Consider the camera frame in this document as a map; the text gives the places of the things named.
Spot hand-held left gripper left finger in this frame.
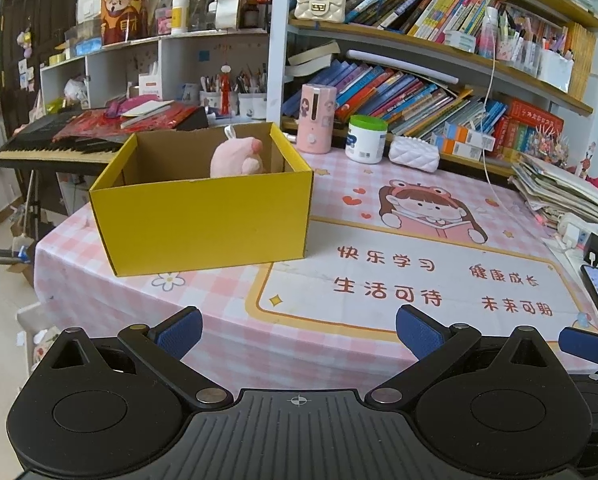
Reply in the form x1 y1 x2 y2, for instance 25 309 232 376
34 306 230 407

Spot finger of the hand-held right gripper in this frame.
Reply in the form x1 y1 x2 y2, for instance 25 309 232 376
559 326 598 366

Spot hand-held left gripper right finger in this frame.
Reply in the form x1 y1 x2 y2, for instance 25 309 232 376
365 305 572 407

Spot yellow cardboard box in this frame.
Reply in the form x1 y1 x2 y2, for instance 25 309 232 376
89 122 314 277

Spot pink pig plush toy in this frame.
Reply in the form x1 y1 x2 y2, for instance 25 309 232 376
210 126 266 178

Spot white power strip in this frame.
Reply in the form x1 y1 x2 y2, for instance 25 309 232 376
556 212 598 256

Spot white storage bin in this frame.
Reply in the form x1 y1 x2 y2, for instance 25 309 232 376
18 305 62 376

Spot stack of paper booklets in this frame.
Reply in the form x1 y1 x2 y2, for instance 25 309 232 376
512 152 598 228

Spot white quilted purse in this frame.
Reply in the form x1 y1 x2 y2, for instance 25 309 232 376
389 136 441 171

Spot orange white box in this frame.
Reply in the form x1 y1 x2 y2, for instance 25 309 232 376
431 135 482 160
444 122 495 150

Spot keyboard stand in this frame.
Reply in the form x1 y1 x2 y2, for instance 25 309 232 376
21 170 44 241

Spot white jar green lid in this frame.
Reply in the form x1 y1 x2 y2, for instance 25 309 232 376
345 115 388 165

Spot sparkly ornament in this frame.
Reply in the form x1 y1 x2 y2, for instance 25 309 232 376
534 125 570 166

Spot pile of red packets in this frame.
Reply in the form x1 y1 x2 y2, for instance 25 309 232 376
54 102 200 143

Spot black electronic keyboard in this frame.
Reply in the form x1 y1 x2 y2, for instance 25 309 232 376
0 110 210 170

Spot set of red books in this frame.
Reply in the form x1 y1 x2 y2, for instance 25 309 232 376
492 99 565 161

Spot pink cylindrical humidifier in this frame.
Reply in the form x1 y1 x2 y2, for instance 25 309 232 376
296 83 337 155

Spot row of leaning books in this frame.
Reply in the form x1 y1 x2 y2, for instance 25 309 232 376
281 57 510 138

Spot red white small box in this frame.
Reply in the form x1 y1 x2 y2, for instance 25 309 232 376
139 74 164 100

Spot red white slim figure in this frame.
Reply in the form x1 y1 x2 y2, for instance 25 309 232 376
219 64 234 116

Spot white plush toy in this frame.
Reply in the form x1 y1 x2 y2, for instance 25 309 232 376
64 77 87 106

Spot white rolled paper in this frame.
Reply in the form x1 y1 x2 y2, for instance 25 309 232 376
346 50 457 83

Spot white low shelf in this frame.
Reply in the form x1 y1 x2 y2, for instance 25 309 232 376
40 30 272 126

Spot white pen organizer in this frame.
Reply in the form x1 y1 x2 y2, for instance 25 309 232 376
496 7 575 93

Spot wooden bookshelf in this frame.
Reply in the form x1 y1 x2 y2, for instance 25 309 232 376
269 0 598 178

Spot thick flat books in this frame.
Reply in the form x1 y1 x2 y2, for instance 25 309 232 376
286 40 341 78

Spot pink blue spray bottle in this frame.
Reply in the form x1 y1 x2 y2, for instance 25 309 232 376
479 7 500 58

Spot white bottle yellow label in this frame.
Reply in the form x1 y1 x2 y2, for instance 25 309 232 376
171 0 191 36

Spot fortune god figure box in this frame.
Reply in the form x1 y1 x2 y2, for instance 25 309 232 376
101 0 150 46

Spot row of upright books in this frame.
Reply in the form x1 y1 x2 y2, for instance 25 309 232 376
346 0 490 43

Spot dark wooden door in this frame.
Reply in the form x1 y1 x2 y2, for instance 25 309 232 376
0 0 84 126

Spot white hanging cable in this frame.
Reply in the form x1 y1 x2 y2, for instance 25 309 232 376
476 0 567 243

